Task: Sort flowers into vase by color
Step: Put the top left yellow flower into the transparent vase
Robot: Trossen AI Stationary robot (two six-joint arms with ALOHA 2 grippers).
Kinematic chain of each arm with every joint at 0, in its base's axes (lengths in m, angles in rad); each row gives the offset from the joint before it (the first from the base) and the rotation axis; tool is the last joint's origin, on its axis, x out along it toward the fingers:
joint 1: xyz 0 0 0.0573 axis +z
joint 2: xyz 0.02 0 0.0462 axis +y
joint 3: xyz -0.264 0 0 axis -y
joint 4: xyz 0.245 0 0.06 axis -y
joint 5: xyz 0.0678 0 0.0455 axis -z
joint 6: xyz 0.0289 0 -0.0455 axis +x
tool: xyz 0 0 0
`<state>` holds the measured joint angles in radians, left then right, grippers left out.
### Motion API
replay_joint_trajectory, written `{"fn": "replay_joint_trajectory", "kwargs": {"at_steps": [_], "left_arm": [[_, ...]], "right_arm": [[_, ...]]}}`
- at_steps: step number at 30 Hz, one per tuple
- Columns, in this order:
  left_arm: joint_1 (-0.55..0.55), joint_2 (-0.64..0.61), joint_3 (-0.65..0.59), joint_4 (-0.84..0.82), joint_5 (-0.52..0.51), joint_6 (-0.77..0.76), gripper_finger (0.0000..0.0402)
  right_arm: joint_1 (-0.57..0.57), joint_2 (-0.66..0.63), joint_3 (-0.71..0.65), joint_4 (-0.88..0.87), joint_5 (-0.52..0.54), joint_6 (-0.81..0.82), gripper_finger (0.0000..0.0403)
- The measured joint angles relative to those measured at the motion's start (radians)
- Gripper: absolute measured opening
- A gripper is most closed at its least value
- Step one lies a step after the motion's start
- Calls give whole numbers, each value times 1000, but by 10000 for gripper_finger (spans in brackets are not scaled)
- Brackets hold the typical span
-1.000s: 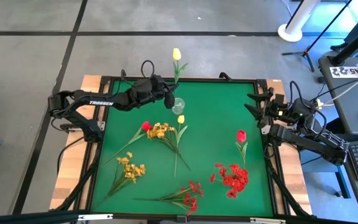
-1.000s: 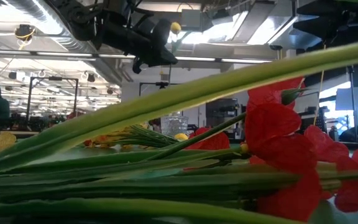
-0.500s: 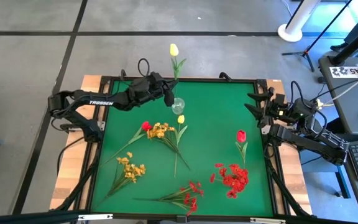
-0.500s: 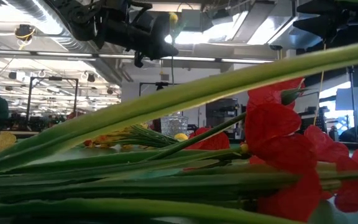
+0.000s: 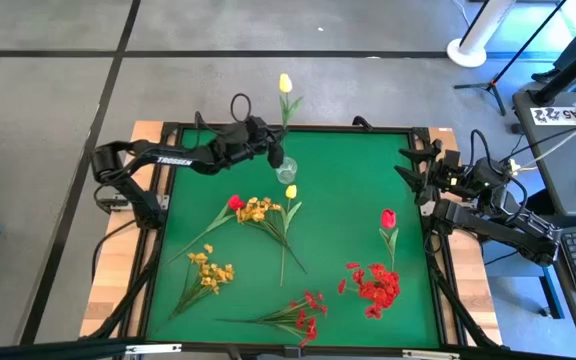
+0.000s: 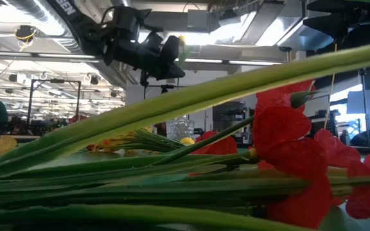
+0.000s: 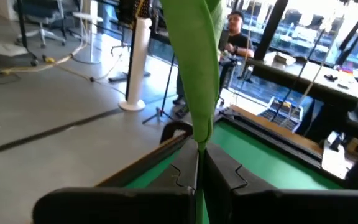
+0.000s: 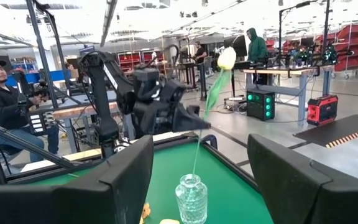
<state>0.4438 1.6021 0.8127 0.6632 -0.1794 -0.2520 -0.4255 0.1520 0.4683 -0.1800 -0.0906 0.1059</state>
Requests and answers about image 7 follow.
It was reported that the black camera tripod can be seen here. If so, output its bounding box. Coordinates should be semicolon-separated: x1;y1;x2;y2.
141;51;183;125

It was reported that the white round pedestal table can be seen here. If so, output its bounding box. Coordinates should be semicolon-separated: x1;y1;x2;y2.
72;0;104;65

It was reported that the grey office chair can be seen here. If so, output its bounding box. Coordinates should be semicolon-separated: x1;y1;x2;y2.
13;0;67;48

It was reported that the thick black pole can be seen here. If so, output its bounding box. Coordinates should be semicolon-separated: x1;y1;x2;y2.
253;0;289;62

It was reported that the white floor plate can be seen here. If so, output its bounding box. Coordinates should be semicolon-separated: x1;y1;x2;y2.
0;42;29;58

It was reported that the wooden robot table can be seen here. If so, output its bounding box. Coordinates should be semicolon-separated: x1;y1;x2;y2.
96;104;324;187

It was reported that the grey desk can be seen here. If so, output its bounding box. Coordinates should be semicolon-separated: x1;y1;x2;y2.
247;51;358;125

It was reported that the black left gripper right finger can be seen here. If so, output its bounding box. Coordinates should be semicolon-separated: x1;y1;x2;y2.
203;143;358;224

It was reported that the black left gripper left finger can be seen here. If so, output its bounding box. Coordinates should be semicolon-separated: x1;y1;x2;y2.
32;139;199;224

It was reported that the person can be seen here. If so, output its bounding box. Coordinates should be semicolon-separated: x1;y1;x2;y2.
172;10;255;119

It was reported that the yellow tulip with green leaf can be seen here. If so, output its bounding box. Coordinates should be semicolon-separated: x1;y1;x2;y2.
160;0;226;224

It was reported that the yellow floor cable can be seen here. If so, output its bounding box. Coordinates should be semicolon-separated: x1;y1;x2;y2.
0;30;90;77

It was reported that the green table mat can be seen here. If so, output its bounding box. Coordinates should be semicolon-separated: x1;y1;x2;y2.
124;119;343;190

